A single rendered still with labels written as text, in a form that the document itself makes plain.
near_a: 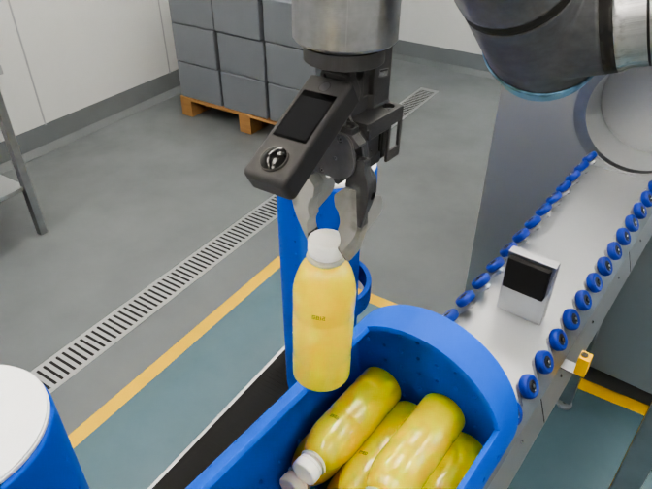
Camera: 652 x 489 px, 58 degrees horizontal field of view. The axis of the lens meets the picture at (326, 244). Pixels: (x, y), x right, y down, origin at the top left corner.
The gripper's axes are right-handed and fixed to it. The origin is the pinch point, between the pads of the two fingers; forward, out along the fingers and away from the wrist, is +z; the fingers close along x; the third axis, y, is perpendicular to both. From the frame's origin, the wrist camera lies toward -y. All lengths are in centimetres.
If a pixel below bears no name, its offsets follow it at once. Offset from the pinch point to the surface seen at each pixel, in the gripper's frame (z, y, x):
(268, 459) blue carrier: 39.8, -3.0, 7.4
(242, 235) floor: 144, 140, 161
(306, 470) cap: 33.7, -4.1, -0.6
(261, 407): 129, 55, 68
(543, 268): 36, 61, -8
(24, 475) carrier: 44, -25, 36
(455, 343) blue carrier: 21.7, 16.9, -9.5
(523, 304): 47, 62, -6
